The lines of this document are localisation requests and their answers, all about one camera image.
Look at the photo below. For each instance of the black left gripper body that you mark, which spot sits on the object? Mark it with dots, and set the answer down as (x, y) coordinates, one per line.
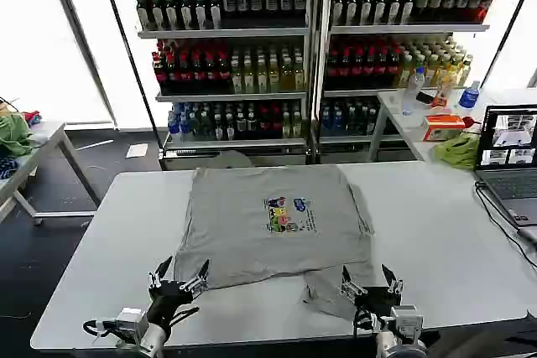
(168, 295)

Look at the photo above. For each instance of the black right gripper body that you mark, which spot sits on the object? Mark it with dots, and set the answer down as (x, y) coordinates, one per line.
(377, 300)

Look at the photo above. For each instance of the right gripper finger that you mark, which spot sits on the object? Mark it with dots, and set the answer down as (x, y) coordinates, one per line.
(351, 288)
(394, 284)

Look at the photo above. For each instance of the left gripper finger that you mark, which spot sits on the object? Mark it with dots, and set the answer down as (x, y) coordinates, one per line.
(199, 283)
(158, 276)

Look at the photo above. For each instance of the grey printed t-shirt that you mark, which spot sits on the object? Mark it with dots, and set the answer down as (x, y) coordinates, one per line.
(235, 228)

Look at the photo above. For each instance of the white paper sheet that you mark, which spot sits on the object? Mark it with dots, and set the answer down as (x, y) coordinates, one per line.
(137, 150)

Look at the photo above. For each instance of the green cloth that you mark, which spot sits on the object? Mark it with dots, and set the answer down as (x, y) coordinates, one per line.
(457, 152)

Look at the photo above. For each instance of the grey laptop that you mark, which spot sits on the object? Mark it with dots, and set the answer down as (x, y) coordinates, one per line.
(509, 177)

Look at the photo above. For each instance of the white side table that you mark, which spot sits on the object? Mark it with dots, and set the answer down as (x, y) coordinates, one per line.
(394, 123)

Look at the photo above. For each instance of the orange and white box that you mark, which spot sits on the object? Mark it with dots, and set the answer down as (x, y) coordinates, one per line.
(442, 127)

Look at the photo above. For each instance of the grey metal table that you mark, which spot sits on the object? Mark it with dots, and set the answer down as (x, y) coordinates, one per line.
(42, 144)

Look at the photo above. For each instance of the small red object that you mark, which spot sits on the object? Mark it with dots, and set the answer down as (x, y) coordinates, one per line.
(470, 122)

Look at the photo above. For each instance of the blue patterned cloth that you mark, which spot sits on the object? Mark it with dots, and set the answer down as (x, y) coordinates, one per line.
(7, 167)

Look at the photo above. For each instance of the black phone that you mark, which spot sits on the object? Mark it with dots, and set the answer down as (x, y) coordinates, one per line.
(424, 97)

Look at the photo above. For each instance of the clear water bottle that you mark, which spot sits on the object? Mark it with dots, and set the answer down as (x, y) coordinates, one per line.
(413, 91)

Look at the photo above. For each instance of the orange snack pack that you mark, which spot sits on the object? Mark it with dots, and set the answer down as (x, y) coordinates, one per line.
(442, 94)

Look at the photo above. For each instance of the green garment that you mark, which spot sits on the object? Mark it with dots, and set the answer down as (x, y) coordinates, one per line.
(14, 136)

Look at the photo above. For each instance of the red cloth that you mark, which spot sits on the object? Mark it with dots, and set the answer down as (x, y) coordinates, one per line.
(32, 117)

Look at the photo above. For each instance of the blue label water bottle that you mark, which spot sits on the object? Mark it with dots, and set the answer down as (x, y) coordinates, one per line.
(470, 96)

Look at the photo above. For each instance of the shelf with drink bottles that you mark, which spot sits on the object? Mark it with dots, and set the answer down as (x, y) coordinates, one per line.
(377, 18)
(226, 60)

